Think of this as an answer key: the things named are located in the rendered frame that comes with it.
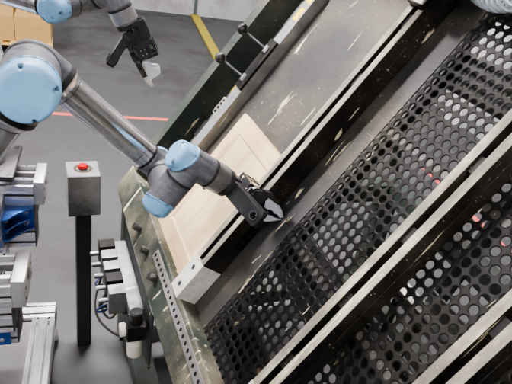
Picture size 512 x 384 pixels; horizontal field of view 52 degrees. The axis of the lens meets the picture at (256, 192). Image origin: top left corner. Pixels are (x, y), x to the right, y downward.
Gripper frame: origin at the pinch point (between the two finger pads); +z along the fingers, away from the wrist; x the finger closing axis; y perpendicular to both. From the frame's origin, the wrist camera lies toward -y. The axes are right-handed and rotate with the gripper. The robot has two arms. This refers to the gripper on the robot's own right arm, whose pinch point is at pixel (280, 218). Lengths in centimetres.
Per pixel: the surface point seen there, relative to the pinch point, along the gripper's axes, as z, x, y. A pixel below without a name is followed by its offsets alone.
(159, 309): -2.8, 46.6, 10.0
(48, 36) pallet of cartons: 12, 107, 496
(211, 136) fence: -1, 4, 56
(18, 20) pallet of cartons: -19, 111, 498
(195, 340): -2.2, 38.1, -10.0
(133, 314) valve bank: -6, 54, 14
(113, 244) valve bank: -6, 56, 52
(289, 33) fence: -2, -40, 56
